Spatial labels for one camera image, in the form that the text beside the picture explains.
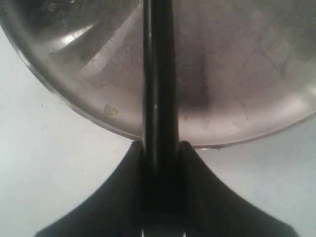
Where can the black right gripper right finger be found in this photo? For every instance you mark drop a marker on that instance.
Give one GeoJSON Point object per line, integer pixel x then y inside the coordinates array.
{"type": "Point", "coordinates": [214, 210]}

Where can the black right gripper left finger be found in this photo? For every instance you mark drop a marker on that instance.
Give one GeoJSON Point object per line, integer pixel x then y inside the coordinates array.
{"type": "Point", "coordinates": [112, 211]}

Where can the black kitchen knife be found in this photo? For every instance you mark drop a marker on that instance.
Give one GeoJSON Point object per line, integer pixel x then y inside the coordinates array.
{"type": "Point", "coordinates": [160, 152]}

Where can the round steel plate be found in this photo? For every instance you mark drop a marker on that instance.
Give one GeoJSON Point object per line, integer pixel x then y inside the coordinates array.
{"type": "Point", "coordinates": [246, 69]}

